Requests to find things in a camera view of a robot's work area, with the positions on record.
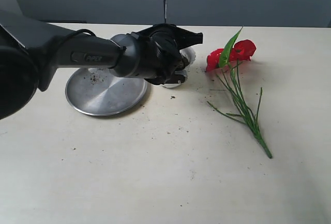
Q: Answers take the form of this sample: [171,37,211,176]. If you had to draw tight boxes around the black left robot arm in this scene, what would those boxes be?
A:
[1,11,203,118]

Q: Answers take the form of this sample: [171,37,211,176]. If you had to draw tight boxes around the round stainless steel plate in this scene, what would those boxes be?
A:
[65,68,148,116]

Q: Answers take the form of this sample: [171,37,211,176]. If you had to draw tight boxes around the white scalloped flower pot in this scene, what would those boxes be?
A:
[162,47,196,89]

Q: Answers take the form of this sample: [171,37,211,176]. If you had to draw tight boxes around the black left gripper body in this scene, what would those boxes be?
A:
[136,23,203,85]

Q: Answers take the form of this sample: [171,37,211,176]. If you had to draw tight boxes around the artificial red flower stem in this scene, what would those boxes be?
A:
[206,29,273,159]

